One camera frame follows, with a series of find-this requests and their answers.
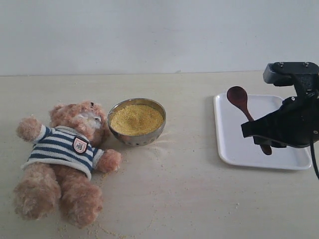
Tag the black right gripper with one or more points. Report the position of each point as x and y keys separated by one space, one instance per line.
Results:
x=299 y=124

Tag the dark red wooden spoon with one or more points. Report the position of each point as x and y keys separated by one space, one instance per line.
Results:
x=238 y=97

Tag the beige teddy bear striped sweater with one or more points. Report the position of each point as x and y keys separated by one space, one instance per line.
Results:
x=59 y=168

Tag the white rectangular plastic tray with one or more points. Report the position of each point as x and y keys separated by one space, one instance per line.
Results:
x=236 y=150

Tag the steel bowl of yellow millet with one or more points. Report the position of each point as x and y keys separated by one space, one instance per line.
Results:
x=137 y=122

